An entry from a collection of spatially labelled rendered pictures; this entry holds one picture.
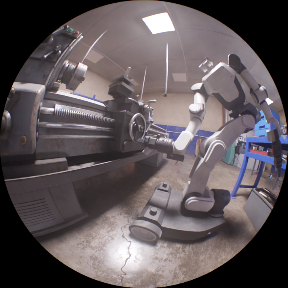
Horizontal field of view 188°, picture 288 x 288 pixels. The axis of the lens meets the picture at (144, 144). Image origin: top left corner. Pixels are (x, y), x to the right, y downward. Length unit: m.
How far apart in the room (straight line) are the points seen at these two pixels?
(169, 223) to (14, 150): 0.80
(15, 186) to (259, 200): 1.68
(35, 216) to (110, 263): 0.48
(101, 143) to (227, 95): 0.95
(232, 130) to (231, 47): 3.01
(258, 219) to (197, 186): 0.97
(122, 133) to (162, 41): 2.91
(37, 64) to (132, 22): 2.56
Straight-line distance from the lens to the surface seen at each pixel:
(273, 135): 0.76
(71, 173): 0.45
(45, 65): 0.62
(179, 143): 0.44
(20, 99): 0.43
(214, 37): 3.13
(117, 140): 0.62
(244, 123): 0.64
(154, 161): 1.92
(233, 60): 0.79
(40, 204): 0.65
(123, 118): 0.61
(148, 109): 0.73
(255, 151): 1.36
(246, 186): 1.71
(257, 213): 1.30
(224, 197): 0.73
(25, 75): 0.62
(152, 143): 0.48
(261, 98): 0.74
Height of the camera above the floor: 0.65
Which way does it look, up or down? 6 degrees down
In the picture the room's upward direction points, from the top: 8 degrees clockwise
